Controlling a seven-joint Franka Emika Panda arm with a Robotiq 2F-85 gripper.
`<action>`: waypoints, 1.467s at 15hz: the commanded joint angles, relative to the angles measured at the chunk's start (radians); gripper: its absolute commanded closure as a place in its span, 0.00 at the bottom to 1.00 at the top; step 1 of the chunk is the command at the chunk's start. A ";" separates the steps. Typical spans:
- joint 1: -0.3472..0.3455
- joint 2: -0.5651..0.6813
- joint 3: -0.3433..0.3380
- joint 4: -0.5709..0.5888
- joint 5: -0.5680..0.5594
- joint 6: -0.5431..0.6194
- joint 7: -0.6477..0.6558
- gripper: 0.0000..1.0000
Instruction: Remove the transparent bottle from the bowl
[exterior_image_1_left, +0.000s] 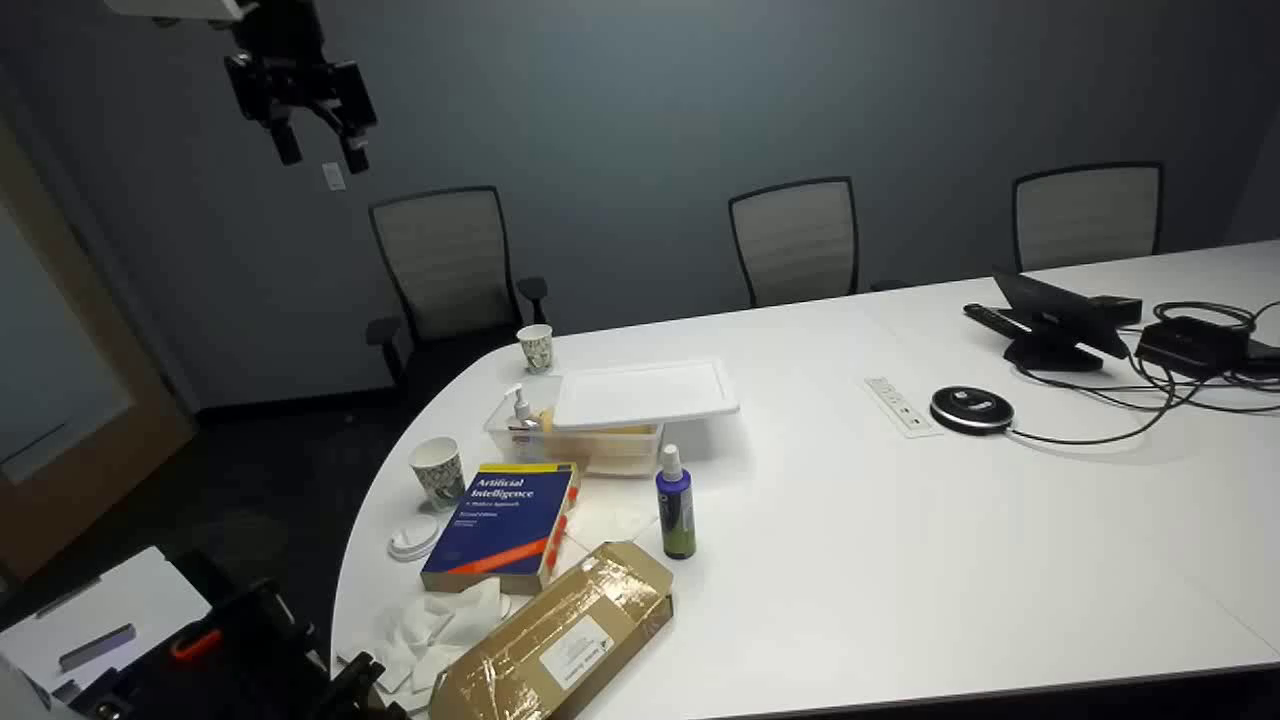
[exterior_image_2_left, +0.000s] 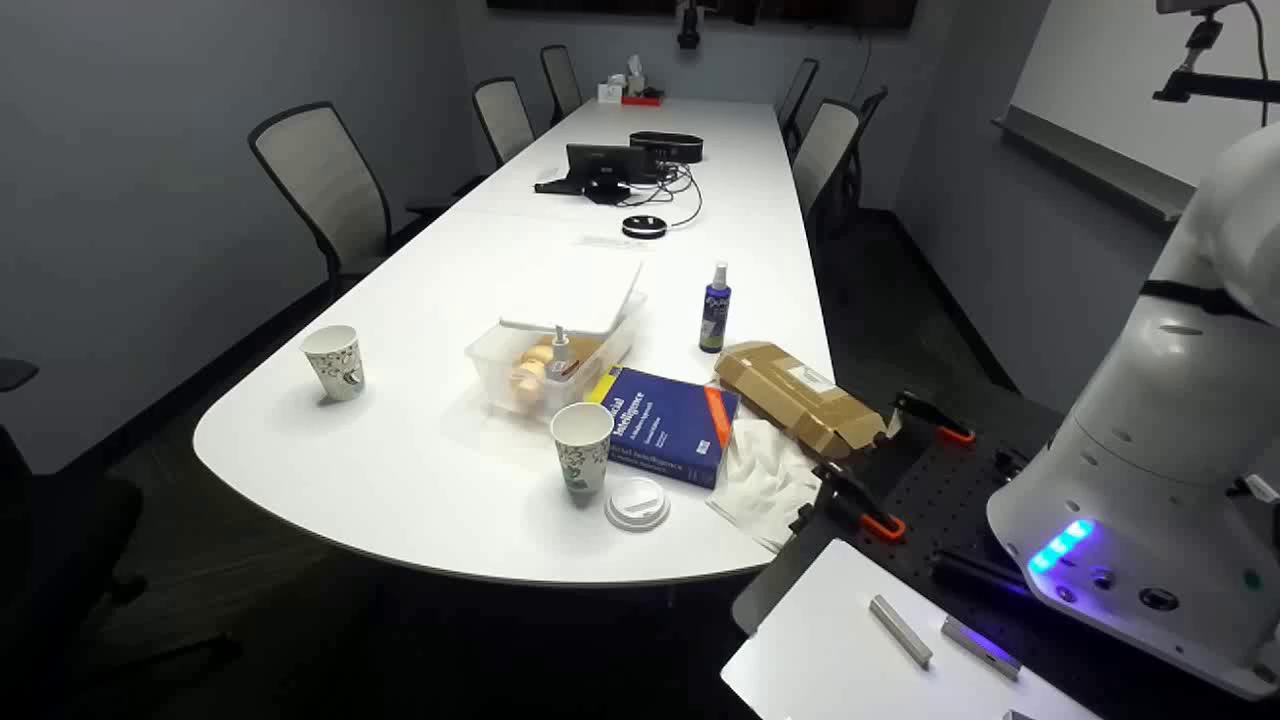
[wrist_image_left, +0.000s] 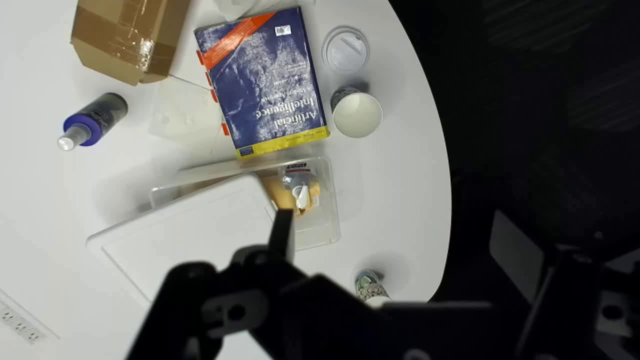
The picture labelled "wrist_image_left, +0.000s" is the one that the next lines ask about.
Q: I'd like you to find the patterned paper cup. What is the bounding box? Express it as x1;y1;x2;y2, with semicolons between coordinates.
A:
329;79;387;140
353;267;392;310

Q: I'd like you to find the purple label spray bottle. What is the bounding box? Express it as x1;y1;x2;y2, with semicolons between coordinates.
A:
56;90;131;153

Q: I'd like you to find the round clear plastic lid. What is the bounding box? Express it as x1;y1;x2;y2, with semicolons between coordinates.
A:
321;24;373;71

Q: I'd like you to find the brown cardboard box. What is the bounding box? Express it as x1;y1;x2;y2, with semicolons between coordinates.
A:
69;0;192;87

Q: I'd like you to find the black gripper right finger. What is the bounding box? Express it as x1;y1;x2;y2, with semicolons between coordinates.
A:
526;246;590;337

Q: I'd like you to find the white table power outlet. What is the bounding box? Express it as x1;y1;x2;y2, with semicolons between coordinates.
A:
0;287;61;342

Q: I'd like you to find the clear plastic bowl container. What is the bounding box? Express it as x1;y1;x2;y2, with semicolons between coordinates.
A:
149;153;344;251

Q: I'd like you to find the grey mesh office chair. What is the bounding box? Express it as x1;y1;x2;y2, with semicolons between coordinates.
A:
460;0;640;316

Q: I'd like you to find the beige rounded toy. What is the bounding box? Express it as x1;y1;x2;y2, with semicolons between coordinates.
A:
262;173;325;220

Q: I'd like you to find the white flat container lid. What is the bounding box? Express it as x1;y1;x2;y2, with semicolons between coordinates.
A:
86;173;297;306

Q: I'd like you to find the small transparent plastic bottle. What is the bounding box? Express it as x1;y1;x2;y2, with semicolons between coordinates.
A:
278;164;317;209

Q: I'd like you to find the clear plastic sheet piece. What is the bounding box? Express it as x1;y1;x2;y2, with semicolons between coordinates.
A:
146;73;227;146

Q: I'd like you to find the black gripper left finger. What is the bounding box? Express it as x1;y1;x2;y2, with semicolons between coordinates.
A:
267;206;297;261

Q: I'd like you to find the blue and yellow box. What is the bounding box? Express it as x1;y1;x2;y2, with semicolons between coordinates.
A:
192;6;333;159

